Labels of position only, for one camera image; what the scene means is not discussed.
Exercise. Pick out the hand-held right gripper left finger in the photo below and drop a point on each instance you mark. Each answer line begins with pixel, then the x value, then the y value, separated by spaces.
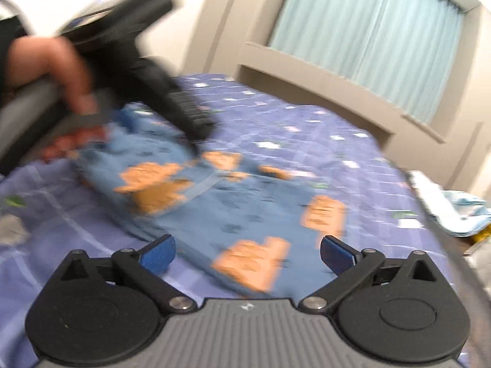
pixel 159 255

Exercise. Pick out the person's left hand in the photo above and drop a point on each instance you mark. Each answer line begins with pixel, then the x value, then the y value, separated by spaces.
pixel 57 61

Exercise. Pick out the light green curtain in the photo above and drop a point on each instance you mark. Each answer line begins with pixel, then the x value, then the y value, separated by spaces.
pixel 368 42

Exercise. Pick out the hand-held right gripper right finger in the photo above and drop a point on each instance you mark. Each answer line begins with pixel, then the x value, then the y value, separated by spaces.
pixel 336 255

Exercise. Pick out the person's left forearm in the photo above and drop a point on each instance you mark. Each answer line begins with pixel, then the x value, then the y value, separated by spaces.
pixel 9 46

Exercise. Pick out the light blue crumpled cloth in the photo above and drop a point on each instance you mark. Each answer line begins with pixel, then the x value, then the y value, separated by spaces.
pixel 456 214

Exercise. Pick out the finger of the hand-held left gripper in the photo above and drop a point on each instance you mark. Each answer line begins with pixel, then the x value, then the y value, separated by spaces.
pixel 126 120
pixel 184 113

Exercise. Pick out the beige built-in wardrobe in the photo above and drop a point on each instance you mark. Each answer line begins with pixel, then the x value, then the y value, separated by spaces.
pixel 345 92

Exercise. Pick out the purple grid blanket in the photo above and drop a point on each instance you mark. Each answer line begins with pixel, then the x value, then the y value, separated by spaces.
pixel 307 153

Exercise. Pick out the blue pants with orange print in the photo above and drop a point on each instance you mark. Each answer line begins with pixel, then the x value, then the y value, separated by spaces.
pixel 214 214

